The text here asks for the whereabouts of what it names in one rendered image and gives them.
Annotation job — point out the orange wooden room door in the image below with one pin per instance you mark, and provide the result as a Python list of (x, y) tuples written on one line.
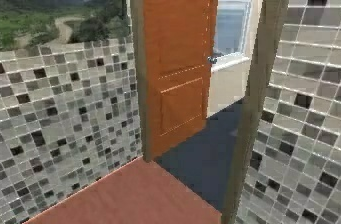
[(178, 73)]

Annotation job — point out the white framed window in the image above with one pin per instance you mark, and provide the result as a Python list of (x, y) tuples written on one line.
[(231, 30)]

